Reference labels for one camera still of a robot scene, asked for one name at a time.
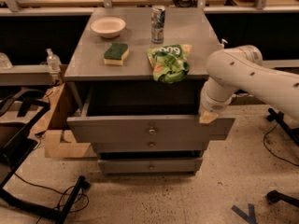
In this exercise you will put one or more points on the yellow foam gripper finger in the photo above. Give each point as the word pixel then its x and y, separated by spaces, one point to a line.
pixel 207 117

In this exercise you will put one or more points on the grey top drawer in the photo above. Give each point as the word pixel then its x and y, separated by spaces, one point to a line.
pixel 112 117

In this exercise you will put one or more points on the grey drawer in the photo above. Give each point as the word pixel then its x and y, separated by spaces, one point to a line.
pixel 112 117
pixel 155 166
pixel 143 146

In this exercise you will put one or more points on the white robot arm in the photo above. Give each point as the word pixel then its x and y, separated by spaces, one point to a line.
pixel 241 68

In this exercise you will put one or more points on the grey drawer cabinet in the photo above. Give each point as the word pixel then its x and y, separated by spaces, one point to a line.
pixel 87 69

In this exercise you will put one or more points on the grey middle drawer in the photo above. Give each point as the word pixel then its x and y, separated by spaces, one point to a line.
pixel 143 146

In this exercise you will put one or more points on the grey bottom drawer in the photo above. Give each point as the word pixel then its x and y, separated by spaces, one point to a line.
pixel 155 166

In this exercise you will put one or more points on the green chip bag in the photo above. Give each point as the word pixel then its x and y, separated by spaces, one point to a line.
pixel 169 63

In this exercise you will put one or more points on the small white pump bottle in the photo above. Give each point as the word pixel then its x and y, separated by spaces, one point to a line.
pixel 224 43

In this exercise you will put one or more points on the black chair base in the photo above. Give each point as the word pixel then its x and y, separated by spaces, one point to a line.
pixel 274 196

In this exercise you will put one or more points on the green yellow sponge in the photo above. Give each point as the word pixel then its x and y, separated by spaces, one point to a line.
pixel 116 54

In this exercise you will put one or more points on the tall drink can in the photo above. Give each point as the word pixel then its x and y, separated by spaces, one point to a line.
pixel 157 23

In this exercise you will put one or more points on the white bowl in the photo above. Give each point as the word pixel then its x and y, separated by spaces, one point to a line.
pixel 108 27

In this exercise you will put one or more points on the cardboard box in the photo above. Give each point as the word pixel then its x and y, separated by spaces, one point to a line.
pixel 58 140

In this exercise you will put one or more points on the clear pump bottle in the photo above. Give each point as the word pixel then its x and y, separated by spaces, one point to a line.
pixel 53 61

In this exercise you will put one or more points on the black metal stand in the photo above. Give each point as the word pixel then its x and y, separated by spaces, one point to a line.
pixel 15 146

